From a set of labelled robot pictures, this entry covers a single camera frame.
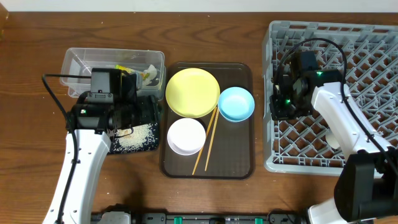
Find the white bowl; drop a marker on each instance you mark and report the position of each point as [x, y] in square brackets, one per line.
[186, 136]

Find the green snack wrapper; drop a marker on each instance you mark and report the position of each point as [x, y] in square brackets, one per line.
[130, 69]

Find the light blue bowl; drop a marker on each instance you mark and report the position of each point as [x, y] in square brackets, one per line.
[236, 104]

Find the wooden chopstick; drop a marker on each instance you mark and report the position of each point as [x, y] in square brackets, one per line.
[212, 138]
[207, 133]

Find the wooden chopstick right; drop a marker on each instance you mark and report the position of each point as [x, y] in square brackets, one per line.
[212, 138]

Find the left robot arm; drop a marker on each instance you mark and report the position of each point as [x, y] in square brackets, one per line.
[86, 150]

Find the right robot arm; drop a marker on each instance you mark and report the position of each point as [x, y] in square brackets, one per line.
[367, 186]

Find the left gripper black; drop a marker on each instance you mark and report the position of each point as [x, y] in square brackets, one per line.
[148, 113]

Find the wooden chopstick left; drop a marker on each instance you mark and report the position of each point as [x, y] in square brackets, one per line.
[207, 133]

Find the yellow plate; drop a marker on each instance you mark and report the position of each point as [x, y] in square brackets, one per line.
[192, 92]

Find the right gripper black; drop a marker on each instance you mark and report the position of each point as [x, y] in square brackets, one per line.
[278, 112]

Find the grey dishwasher rack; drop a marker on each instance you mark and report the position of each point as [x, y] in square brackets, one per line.
[369, 52]

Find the clear plastic bin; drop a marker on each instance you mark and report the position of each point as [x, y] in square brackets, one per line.
[80, 61]

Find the dark brown serving tray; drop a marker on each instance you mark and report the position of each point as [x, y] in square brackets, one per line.
[232, 152]

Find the small pale green cup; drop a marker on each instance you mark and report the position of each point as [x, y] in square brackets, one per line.
[331, 140]

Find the black plastic tray bin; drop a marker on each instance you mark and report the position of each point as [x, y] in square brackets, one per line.
[151, 112]

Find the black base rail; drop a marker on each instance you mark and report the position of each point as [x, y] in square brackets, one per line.
[123, 214]

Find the pile of rice grains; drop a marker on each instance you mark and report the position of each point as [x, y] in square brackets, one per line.
[136, 139]

